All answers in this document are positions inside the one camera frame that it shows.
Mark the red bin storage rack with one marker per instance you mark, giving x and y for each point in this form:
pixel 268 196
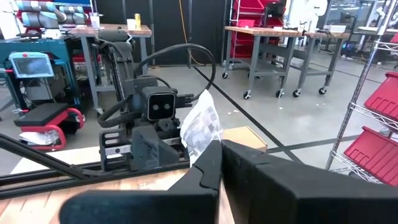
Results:
pixel 245 23

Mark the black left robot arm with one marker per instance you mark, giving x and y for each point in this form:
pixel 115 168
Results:
pixel 119 62

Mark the clear cup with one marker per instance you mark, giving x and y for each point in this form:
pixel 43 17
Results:
pixel 94 21

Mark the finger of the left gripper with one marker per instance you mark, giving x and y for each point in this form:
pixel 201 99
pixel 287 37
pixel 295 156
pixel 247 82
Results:
pixel 144 149
pixel 166 155

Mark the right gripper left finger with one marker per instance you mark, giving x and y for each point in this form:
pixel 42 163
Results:
pixel 155 205

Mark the yellow can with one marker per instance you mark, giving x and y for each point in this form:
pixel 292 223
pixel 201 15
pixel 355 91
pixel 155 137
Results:
pixel 137 20

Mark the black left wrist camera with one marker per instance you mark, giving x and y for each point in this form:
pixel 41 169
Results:
pixel 160 105

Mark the red plastic bin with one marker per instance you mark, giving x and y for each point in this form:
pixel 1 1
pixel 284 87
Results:
pixel 395 39
pixel 376 155
pixel 385 96

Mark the blue grey robot arm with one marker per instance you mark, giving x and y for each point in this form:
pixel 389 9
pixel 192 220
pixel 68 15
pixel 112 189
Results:
pixel 37 18

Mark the clear plastic zip bag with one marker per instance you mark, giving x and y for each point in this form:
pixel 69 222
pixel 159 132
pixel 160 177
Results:
pixel 202 124

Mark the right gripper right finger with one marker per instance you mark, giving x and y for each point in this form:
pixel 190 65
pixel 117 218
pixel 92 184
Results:
pixel 295 199

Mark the light blue teach pendant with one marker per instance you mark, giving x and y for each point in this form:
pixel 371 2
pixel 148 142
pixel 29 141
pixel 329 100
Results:
pixel 31 67

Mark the white cup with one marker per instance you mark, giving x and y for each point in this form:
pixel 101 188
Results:
pixel 131 24

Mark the brown cardboard box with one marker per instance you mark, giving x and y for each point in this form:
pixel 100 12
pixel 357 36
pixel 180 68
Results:
pixel 245 137

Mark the blue cabinet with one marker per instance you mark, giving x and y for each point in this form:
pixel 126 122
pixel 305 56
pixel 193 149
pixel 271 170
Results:
pixel 18 45

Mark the red black step stool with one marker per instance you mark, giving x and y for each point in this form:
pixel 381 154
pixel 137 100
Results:
pixel 40 113

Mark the wooden top workbench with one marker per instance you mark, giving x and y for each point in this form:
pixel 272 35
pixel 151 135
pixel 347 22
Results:
pixel 109 30
pixel 261 31
pixel 326 35

